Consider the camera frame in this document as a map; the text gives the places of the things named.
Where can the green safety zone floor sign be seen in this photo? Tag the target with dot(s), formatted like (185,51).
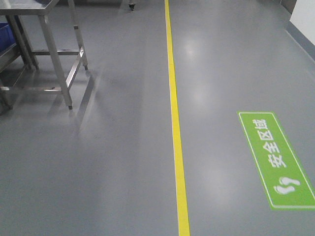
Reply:
(286,184)

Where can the blue bin under table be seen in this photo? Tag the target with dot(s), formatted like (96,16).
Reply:
(6,36)

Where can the black caster wheel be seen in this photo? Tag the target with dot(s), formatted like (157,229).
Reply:
(131,6)

